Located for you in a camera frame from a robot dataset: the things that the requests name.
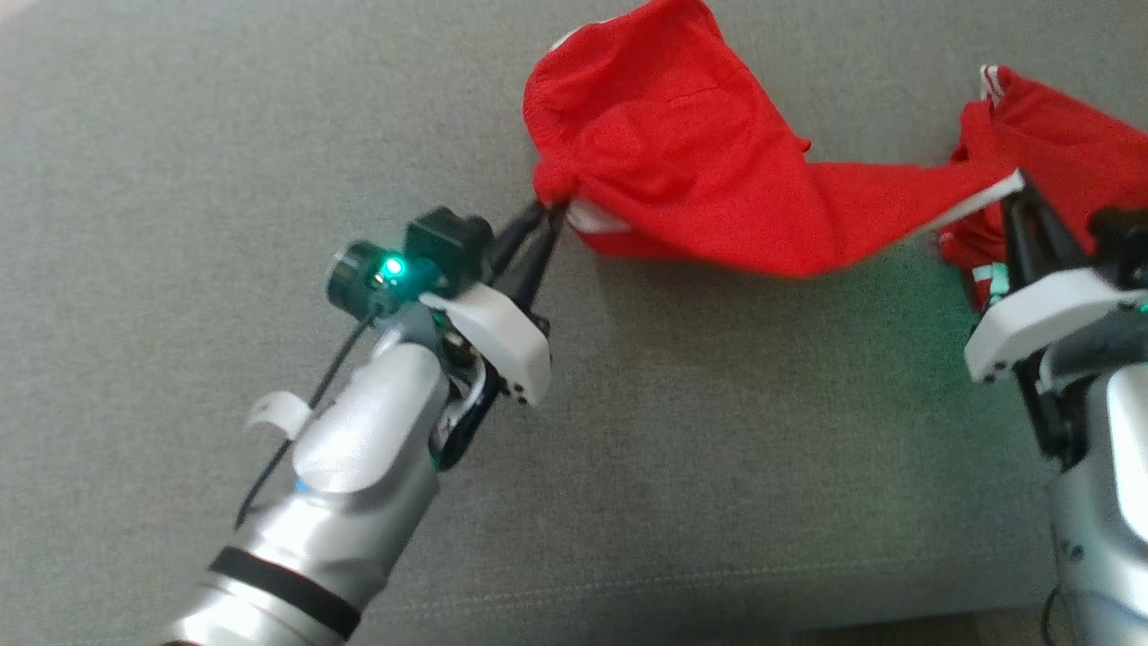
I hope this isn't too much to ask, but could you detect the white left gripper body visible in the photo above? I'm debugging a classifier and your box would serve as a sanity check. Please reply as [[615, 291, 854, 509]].
[[420, 283, 553, 407]]

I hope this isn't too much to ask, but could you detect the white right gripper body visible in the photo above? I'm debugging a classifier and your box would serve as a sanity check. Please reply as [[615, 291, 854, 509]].
[[963, 266, 1148, 386]]

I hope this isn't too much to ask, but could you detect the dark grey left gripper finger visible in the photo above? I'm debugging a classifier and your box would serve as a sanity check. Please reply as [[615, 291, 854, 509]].
[[490, 203, 551, 281], [517, 206, 569, 311]]

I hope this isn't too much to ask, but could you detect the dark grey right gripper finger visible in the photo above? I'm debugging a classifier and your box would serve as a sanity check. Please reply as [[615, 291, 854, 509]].
[[1019, 170, 1091, 277], [1000, 190, 1034, 290]]

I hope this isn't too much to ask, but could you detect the red garment with white label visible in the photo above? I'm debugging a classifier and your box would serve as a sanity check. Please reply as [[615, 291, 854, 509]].
[[523, 0, 1148, 310]]

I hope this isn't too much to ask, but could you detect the white tape tag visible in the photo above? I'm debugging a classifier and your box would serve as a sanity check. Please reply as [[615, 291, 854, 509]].
[[246, 389, 312, 441]]

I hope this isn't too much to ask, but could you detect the yellow and grey sofa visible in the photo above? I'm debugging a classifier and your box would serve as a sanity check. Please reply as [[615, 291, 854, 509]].
[[0, 0, 1148, 646]]

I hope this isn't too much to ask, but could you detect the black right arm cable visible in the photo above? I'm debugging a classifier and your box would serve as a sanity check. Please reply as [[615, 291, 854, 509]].
[[1021, 357, 1082, 469]]

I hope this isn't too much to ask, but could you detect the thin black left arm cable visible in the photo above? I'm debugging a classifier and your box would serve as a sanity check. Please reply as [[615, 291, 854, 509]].
[[235, 314, 378, 530]]

